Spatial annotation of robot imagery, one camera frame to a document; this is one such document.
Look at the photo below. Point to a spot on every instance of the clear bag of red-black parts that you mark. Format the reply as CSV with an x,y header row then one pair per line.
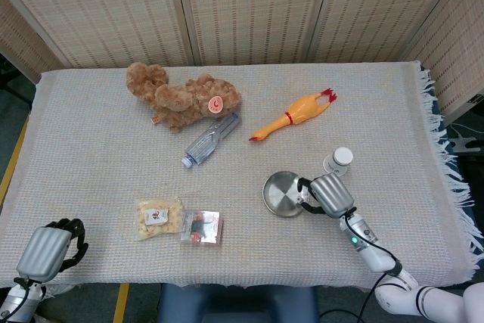
x,y
200,226

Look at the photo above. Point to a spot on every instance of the beige woven fringed tablecloth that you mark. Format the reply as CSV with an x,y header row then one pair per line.
x,y
94,149

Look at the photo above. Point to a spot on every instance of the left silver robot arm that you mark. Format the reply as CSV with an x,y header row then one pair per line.
x,y
15,302

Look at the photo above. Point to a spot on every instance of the yellow rubber chicken toy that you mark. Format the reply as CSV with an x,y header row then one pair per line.
x,y
298,109

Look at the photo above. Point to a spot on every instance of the round stainless steel plate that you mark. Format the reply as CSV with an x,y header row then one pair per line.
x,y
281,194

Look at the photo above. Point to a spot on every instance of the woven folding screen panel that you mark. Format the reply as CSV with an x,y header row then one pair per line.
x,y
389,9
106,9
457,43
257,9
22,43

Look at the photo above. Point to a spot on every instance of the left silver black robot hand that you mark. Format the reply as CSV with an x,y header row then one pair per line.
x,y
43,251

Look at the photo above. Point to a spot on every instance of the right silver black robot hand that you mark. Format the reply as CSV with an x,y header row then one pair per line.
x,y
332,194

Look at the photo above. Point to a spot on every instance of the white paper cup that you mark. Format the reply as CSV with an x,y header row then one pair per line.
x,y
342,157

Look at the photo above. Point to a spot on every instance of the clear plastic water bottle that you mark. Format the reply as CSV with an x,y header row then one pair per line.
x,y
206,143

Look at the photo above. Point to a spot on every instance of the white metal stand foot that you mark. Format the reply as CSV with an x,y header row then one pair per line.
x,y
467,145

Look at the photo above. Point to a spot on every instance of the clear bag of yellow snacks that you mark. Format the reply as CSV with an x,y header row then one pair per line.
x,y
157,221

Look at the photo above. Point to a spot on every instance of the brown plush teddy bear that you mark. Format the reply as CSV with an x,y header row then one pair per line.
x,y
177,100

